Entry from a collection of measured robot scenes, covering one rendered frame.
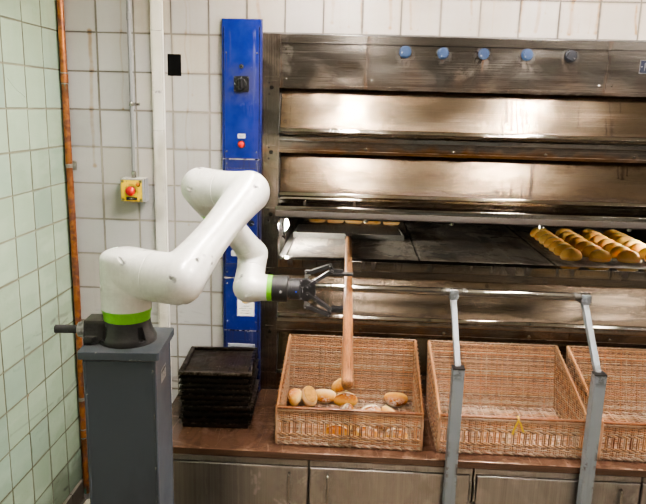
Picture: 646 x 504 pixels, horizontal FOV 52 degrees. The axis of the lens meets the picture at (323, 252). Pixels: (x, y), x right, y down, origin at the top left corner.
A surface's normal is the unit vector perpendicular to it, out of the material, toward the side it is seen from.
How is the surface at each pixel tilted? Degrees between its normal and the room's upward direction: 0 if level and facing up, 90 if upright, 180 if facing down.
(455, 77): 90
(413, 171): 70
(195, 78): 90
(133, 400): 90
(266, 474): 91
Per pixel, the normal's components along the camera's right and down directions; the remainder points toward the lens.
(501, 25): -0.05, 0.21
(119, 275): -0.37, 0.13
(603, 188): -0.04, -0.14
